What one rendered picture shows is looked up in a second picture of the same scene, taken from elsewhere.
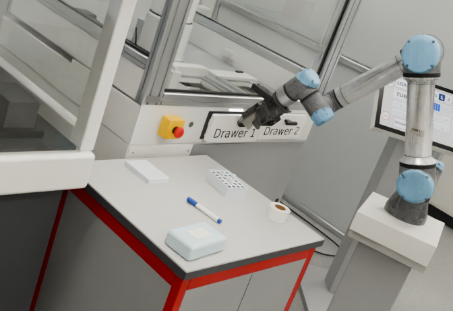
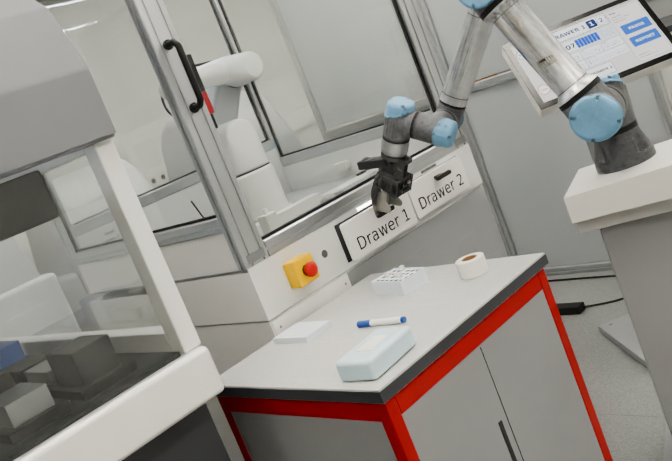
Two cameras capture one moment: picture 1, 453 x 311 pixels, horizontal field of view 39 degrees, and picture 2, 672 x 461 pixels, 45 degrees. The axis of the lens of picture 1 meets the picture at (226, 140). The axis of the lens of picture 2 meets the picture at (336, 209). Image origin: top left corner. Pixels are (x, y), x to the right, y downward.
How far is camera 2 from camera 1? 0.40 m
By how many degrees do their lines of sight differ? 13
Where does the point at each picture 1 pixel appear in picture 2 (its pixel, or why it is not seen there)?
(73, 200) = (242, 418)
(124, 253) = (320, 430)
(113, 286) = not seen: outside the picture
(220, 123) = (356, 228)
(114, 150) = (263, 340)
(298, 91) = (398, 129)
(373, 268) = (641, 245)
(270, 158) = (456, 230)
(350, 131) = (553, 146)
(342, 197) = not seen: hidden behind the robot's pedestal
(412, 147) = (555, 81)
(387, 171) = not seen: hidden behind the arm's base
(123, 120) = (245, 301)
